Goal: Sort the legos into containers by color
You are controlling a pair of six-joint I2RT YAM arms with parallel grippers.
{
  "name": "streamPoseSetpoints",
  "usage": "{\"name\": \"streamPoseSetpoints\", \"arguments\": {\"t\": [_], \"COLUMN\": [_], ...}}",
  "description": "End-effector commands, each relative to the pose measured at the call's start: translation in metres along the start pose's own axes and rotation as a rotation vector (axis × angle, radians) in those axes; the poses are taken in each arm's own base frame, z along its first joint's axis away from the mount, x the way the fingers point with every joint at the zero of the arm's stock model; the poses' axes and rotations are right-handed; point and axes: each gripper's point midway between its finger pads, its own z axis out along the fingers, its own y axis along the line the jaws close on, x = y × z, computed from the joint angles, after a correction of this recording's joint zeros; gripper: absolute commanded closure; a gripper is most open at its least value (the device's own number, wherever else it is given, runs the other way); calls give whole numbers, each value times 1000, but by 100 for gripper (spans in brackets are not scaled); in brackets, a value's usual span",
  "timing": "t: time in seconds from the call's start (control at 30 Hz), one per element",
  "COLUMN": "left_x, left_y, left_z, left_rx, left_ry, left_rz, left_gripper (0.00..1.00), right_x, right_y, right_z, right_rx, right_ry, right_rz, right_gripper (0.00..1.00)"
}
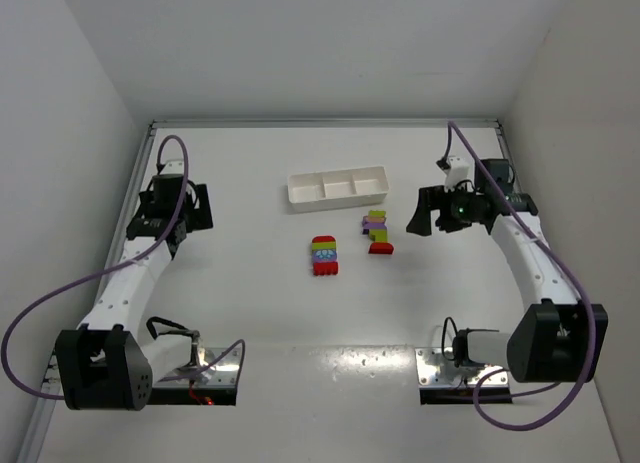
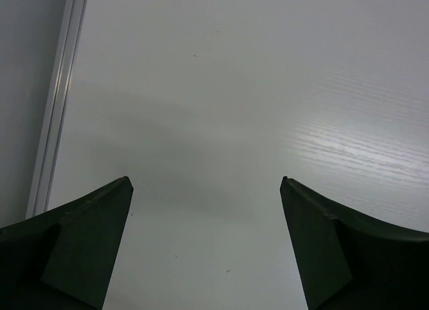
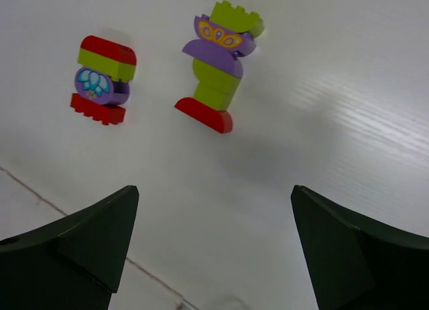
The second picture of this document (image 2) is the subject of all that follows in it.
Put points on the aluminium table edge rail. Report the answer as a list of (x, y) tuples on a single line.
[(51, 131)]

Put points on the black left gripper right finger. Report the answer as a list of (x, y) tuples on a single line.
[(349, 260)]

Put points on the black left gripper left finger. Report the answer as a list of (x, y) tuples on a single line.
[(64, 258)]

